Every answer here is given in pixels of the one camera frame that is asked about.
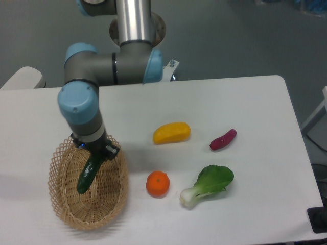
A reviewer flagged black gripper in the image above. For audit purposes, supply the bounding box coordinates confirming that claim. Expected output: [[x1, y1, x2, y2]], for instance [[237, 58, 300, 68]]
[[71, 133, 120, 161]]

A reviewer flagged green cucumber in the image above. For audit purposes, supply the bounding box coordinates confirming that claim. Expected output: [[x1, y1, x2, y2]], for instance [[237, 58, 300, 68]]
[[77, 154, 105, 194]]

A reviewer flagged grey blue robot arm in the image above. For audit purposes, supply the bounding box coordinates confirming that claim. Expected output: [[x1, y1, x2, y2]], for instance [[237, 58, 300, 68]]
[[57, 1, 163, 160]]

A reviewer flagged woven wicker basket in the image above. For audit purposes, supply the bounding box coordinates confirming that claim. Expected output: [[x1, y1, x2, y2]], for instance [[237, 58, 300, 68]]
[[48, 136, 128, 230]]

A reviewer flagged orange tangerine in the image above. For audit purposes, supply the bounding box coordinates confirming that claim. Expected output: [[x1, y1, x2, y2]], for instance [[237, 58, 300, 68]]
[[146, 171, 170, 198]]

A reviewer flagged yellow mango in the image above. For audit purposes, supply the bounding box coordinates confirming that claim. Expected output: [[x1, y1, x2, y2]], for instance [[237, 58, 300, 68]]
[[152, 122, 191, 144]]

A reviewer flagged white chair armrest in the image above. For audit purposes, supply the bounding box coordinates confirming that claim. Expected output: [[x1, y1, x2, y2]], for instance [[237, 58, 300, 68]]
[[1, 66, 46, 91]]

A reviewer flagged green bok choy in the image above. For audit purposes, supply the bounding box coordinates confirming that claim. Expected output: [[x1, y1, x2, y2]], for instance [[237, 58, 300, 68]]
[[179, 165, 234, 208]]

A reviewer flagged purple sweet potato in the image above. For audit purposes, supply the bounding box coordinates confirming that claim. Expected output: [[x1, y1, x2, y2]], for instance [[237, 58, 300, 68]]
[[209, 129, 237, 151]]

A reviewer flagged black device at table edge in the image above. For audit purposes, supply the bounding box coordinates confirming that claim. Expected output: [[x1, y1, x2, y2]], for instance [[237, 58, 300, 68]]
[[307, 207, 326, 234]]

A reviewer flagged white furniture frame right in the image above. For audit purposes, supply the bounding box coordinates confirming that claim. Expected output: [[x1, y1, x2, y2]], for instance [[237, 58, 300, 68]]
[[301, 86, 326, 135]]

